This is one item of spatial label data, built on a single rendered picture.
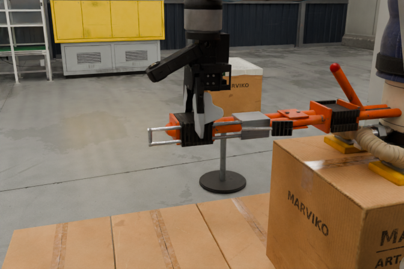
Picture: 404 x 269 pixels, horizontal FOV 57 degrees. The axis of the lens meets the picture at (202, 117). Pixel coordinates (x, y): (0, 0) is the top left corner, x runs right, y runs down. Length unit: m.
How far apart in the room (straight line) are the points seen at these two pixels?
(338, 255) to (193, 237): 0.80
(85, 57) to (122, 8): 1.25
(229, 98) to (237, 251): 1.38
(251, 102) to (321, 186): 1.84
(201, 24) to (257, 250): 1.04
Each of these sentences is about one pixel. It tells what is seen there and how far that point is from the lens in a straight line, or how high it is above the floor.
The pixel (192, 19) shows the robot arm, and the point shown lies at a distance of 0.73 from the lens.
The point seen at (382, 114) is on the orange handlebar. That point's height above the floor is 1.21.
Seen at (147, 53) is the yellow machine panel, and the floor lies 0.45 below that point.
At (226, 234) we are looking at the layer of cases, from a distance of 1.63.
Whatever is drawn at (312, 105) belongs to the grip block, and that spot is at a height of 1.22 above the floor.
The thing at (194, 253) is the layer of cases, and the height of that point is 0.54.
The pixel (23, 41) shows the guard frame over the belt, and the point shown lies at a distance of 8.48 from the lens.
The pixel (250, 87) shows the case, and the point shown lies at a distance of 2.69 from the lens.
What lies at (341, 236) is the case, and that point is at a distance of 0.91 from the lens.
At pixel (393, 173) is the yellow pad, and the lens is 0.96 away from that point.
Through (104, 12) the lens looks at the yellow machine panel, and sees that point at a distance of 7.93.
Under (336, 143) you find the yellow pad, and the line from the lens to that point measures 1.10.
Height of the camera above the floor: 1.46
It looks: 17 degrees down
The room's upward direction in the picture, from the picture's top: straight up
